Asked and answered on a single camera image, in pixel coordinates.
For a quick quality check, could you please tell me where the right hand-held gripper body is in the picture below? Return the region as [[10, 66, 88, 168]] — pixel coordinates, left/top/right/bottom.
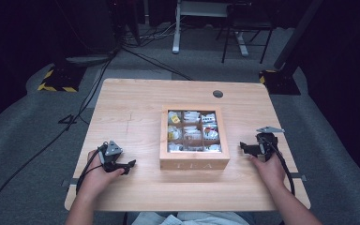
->
[[256, 126, 285, 162]]

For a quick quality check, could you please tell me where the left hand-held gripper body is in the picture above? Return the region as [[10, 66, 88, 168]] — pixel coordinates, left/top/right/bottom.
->
[[97, 140, 124, 173]]

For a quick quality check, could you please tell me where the bamboo wooden organizer box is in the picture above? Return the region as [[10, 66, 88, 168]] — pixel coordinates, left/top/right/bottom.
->
[[159, 104, 231, 161]]

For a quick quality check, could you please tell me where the wooden tea box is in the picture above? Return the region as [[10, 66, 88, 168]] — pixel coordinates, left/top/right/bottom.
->
[[159, 109, 231, 171]]

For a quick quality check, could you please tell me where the person's left hand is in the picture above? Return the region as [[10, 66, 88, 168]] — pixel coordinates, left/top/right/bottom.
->
[[78, 149, 126, 196]]

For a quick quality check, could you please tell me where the person's right hand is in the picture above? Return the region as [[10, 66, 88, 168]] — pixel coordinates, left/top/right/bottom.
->
[[248, 151, 287, 190]]

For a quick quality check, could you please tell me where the assortment of tea packets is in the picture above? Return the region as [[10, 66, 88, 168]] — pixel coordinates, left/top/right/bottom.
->
[[167, 110, 223, 153]]

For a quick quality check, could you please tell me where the yellow-black striped stand base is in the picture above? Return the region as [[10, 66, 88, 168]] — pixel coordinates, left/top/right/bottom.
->
[[258, 68, 302, 96], [37, 64, 87, 94]]

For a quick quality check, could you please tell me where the person's grey clothing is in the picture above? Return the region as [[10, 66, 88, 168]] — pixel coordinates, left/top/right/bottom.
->
[[130, 211, 257, 225]]

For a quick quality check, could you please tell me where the dark slanted stand pole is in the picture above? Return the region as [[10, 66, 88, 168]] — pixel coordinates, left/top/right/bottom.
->
[[273, 0, 324, 71]]

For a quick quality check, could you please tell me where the black chair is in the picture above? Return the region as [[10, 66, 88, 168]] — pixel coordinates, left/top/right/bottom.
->
[[215, 2, 277, 65]]

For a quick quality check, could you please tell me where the dark equipment stand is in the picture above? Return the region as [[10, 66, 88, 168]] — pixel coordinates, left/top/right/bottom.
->
[[54, 0, 121, 68]]

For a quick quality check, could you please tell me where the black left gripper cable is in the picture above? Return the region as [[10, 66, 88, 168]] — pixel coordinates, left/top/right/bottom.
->
[[74, 142, 109, 195]]

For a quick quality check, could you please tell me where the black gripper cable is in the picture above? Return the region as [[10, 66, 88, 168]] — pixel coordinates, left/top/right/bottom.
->
[[74, 142, 109, 195], [258, 134, 296, 197]]

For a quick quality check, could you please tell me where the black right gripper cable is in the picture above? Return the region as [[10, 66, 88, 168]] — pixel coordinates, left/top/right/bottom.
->
[[258, 134, 296, 197]]

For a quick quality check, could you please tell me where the grey metal table bracket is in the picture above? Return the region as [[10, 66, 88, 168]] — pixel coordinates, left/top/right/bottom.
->
[[290, 172, 308, 183], [60, 177, 79, 188]]

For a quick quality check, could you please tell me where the long black floor cable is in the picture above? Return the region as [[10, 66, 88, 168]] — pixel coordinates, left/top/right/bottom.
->
[[0, 57, 115, 225]]

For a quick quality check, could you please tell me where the bundle of floor cables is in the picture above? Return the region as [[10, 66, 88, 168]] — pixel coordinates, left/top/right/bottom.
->
[[118, 17, 184, 49]]

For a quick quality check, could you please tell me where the white desk frame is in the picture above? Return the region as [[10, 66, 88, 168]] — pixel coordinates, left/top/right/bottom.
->
[[172, 0, 251, 57]]

